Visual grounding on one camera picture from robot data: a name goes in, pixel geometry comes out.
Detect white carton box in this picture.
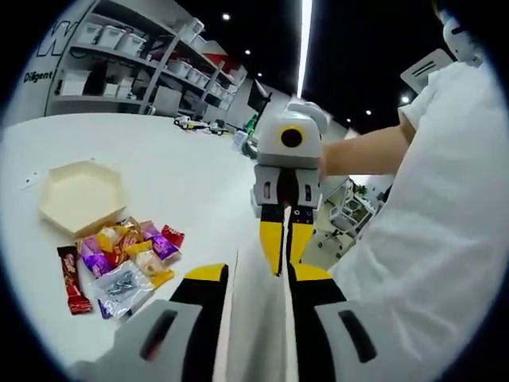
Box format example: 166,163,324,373
59,71,87,96

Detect small red food packet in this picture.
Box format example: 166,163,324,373
161,224,186,248

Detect dark red food bar packet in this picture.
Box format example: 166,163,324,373
56,245,93,316

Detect small purple food packet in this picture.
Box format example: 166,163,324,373
97,298,117,321

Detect row of white storage boxes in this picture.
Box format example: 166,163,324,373
77,21,239,104

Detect grey panel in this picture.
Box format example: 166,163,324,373
154,85,180,115

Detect grey metal shelf rack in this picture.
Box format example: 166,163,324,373
45,0,247,119

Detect long ceiling light strip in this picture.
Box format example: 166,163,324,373
296,0,315,96

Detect yellow pastry food packet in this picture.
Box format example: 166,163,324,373
95,225,124,255
126,241,177,288

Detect ceiling spot lights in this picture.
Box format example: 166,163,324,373
220,11,410,124

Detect black curved device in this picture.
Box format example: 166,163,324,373
240,138,259,160

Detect small orange food packet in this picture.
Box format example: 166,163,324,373
119,216,144,240

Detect white yellow small device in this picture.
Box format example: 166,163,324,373
173,115,200,131

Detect red orange wafer food packet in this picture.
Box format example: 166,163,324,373
111,232,140,267

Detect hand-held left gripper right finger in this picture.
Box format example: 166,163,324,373
286,261,414,382

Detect purple pink food packet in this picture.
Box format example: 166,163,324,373
141,220,183,262

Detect clear grey food packet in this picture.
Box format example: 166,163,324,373
90,264,155,318

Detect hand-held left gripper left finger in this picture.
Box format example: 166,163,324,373
67,262,231,382

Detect white food tongs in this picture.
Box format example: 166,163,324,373
214,205,300,382

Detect white logo column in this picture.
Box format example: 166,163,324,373
19,7,96,119

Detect large purple gold food packet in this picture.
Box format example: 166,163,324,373
77,234,116,279

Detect white slotted ceiling panel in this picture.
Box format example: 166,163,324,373
399,49,458,93

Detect person in white shirt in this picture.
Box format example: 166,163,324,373
329,59,506,375

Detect cream hexagonal container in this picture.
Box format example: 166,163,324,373
38,158,127,240

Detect red box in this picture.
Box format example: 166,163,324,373
206,53,231,71

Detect white office chair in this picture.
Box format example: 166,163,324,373
313,178,377,260

